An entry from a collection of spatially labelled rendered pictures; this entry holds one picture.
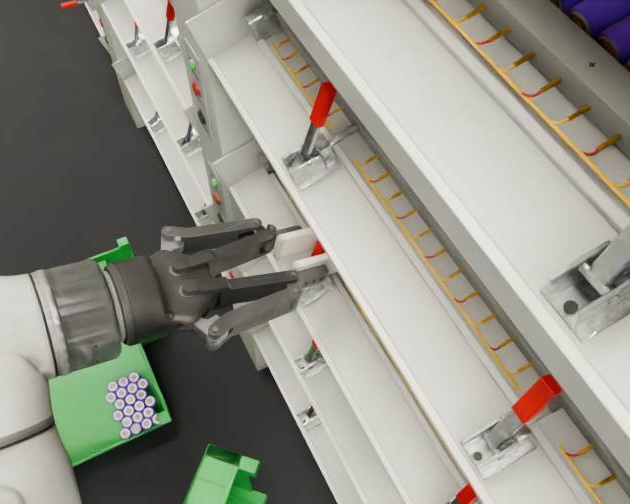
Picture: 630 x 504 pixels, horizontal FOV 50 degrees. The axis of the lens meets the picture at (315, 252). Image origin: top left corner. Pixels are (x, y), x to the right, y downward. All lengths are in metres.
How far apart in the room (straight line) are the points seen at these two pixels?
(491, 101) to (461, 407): 0.22
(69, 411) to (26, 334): 0.73
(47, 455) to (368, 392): 0.30
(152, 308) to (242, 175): 0.29
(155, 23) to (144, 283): 0.56
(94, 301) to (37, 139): 1.20
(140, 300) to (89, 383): 0.71
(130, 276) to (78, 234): 0.94
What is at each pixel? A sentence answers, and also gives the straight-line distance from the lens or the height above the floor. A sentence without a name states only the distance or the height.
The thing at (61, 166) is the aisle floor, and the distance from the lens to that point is 1.67.
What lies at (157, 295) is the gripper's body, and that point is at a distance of 0.59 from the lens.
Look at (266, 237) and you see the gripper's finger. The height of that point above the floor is 0.63.
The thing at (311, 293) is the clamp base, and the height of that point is 0.55.
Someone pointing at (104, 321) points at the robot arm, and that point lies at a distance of 0.58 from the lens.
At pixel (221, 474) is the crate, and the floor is 0.20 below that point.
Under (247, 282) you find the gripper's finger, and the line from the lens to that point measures 0.63.
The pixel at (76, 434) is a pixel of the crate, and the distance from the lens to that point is 1.29.
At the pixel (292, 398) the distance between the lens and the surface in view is 1.10.
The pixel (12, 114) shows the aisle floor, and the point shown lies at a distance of 1.84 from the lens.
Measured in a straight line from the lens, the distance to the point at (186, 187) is 1.35.
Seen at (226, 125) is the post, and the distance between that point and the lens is 0.77.
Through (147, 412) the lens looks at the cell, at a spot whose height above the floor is 0.07.
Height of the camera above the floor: 1.18
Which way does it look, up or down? 56 degrees down
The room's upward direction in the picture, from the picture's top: straight up
